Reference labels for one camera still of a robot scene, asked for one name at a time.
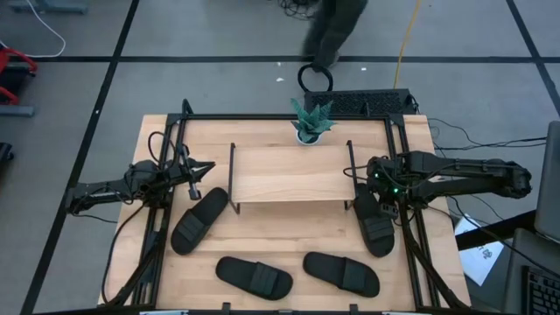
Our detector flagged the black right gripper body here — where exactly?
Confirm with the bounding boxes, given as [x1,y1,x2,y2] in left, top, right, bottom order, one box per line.
[387,150,419,199]

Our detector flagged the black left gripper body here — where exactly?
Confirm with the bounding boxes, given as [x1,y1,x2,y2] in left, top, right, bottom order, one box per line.
[160,164,193,186]

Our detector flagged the black rubber slide sandal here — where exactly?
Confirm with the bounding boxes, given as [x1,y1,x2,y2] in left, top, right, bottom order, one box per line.
[170,186,229,256]
[302,251,381,298]
[352,182,396,258]
[214,255,294,301]

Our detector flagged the wooden shelf with black legs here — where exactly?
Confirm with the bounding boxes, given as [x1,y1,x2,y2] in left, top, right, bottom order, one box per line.
[228,140,357,215]

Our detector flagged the white plant pot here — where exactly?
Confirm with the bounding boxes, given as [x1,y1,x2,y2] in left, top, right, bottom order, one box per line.
[296,130,324,146]

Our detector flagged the green artificial succulent plant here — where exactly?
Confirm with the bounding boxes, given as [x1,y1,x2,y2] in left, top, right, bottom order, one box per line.
[290,98,338,144]

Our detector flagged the black desk edge bar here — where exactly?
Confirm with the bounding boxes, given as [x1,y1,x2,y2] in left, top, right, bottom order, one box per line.
[454,209,537,251]

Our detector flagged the white paper sheet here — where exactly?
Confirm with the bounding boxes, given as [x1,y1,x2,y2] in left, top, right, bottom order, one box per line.
[454,213,506,287]

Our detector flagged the person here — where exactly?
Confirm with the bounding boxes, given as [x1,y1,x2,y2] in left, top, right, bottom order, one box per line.
[301,0,368,69]

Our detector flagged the grey monitor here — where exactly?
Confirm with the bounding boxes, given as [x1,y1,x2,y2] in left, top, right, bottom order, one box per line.
[534,120,560,244]

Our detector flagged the black keyboard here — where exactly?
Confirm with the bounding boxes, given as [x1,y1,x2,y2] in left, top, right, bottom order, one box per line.
[522,266,560,315]

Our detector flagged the red and black cart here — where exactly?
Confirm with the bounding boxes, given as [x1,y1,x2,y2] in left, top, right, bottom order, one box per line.
[0,46,39,117]

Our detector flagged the grey metal base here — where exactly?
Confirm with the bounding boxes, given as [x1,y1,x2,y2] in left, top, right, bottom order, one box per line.
[7,0,88,15]

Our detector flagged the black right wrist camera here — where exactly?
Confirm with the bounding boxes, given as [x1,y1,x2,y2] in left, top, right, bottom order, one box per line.
[379,199,400,220]

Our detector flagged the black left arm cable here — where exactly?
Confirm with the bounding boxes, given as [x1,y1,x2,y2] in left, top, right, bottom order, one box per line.
[101,200,148,305]

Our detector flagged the black aluminium table frame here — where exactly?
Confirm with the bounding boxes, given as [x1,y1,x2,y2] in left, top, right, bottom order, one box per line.
[100,99,472,315]

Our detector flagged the thin black floor cables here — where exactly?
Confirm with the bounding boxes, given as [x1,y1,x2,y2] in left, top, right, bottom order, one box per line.
[427,116,549,153]

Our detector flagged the black coiled cable ring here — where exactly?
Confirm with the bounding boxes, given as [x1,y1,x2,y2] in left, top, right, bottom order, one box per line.
[297,63,334,94]

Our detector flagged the yellow cable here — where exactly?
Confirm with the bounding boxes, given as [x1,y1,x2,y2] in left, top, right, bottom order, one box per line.
[392,0,424,90]

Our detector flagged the white cable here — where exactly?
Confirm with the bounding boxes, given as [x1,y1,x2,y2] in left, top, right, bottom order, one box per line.
[0,0,67,59]

